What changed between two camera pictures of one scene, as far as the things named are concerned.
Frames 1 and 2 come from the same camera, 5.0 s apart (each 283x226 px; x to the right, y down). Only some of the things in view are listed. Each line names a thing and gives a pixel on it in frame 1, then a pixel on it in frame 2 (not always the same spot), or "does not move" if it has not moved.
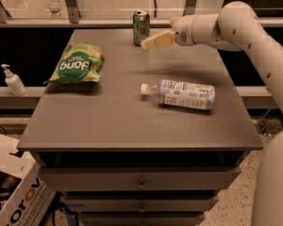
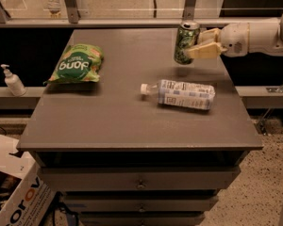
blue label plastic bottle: (183, 94) does not move
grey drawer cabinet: (119, 157) does not move
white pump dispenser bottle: (14, 82) does not move
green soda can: (141, 26) -> (187, 36)
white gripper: (181, 31) -> (235, 40)
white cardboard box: (33, 201) does not move
